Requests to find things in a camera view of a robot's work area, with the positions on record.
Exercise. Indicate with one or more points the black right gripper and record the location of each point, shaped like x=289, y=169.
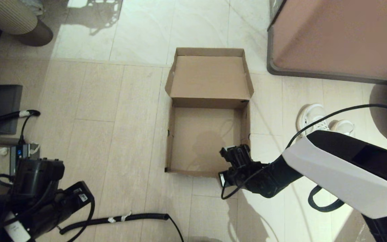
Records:
x=244, y=176

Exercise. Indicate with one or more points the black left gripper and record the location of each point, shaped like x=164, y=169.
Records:
x=66, y=205

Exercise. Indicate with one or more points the brown cardboard shoe box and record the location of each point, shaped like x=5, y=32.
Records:
x=207, y=141

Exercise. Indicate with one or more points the white lace-up sneaker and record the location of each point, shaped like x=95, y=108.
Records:
x=343, y=126
x=311, y=114

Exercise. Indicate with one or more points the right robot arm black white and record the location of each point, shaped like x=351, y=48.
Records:
x=348, y=174

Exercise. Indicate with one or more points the dark grey box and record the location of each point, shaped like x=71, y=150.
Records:
x=2, y=97

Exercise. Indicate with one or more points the small grey electronic device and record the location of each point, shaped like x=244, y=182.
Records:
x=25, y=154

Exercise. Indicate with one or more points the small white paper scrap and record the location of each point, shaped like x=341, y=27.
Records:
x=2, y=151

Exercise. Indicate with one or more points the pink cabinet with grey base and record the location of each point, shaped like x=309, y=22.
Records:
x=341, y=33

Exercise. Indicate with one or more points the ribbed beige round pouf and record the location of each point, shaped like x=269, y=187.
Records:
x=5, y=16

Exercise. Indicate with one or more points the crumpled clear plastic bag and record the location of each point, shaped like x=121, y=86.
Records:
x=34, y=6

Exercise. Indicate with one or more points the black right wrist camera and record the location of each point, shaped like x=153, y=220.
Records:
x=237, y=156

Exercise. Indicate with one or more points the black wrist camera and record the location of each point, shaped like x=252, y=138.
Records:
x=237, y=156
x=39, y=176

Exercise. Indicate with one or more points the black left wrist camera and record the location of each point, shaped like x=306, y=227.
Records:
x=39, y=176

